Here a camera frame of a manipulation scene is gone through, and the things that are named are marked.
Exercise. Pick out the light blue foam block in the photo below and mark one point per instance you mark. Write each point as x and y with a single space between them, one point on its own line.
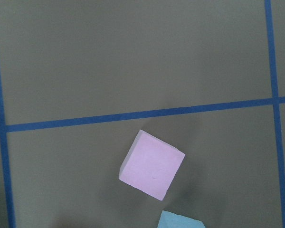
172 220

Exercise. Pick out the pink foam block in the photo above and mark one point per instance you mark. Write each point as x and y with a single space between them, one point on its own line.
150 165

